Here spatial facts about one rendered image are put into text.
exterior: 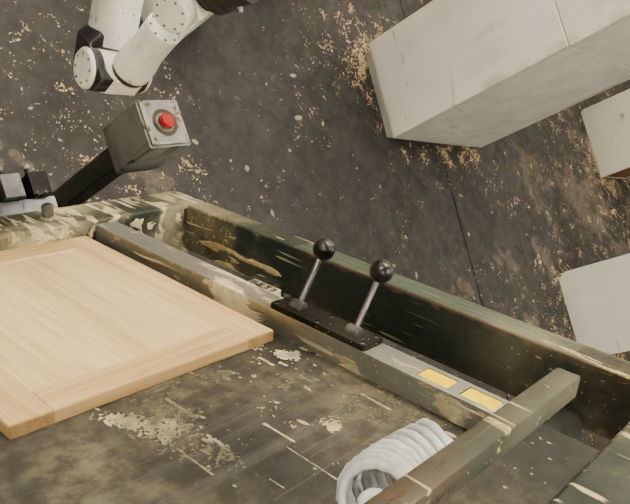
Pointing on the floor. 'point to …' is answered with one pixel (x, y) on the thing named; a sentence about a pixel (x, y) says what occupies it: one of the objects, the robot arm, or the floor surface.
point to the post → (86, 181)
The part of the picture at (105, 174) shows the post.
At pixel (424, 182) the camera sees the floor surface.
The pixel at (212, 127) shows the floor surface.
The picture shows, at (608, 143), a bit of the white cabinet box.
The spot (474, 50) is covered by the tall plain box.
